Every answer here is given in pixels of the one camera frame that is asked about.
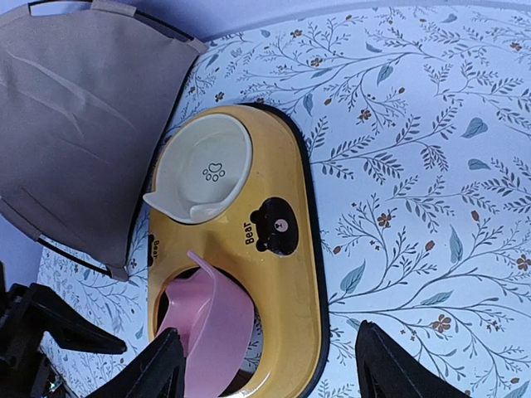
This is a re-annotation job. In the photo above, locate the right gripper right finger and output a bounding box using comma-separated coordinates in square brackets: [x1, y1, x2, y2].
[355, 321, 465, 397]

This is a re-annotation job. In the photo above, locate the cream pet bowl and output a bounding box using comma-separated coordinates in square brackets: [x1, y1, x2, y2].
[144, 114, 253, 225]

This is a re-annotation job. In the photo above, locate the beige fabric pet tent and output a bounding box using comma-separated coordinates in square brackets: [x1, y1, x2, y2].
[1, 1, 206, 281]

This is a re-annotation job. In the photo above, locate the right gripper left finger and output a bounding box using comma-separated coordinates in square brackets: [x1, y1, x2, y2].
[89, 328, 186, 398]

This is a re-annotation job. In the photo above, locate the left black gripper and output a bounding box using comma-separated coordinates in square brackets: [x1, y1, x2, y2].
[1, 274, 127, 397]

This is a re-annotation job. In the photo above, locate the pink pet bowl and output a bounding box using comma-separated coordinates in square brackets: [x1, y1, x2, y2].
[158, 251, 255, 397]

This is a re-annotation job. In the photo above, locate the yellow pet bowl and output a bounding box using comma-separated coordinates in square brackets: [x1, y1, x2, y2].
[148, 104, 329, 397]

